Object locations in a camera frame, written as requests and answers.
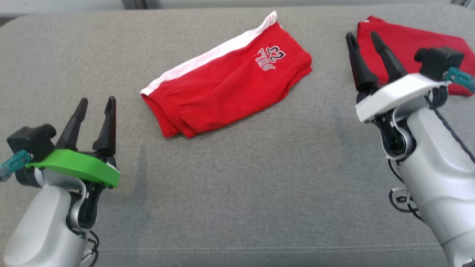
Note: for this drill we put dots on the grey fabric sofa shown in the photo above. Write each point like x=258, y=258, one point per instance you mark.
x=237, y=185

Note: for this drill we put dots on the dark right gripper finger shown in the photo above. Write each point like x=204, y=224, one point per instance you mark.
x=389, y=61
x=362, y=72

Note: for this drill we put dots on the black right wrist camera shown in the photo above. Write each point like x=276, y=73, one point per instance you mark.
x=438, y=61

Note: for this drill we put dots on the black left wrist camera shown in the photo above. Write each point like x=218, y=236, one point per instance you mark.
x=31, y=142

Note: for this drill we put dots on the grey partition frame post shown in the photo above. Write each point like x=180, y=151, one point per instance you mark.
x=141, y=3

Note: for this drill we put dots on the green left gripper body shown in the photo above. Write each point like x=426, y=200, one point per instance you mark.
x=78, y=165

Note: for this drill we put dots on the red white basketball jersey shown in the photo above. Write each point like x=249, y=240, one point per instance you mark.
x=408, y=40

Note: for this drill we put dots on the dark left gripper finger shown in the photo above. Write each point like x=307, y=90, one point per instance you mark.
x=74, y=128
x=108, y=129

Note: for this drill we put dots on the red shorts white stripe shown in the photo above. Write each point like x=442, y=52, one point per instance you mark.
x=222, y=92

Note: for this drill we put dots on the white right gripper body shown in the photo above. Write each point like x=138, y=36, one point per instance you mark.
x=397, y=94

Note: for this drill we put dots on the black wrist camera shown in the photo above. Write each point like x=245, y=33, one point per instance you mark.
x=31, y=142
x=438, y=61

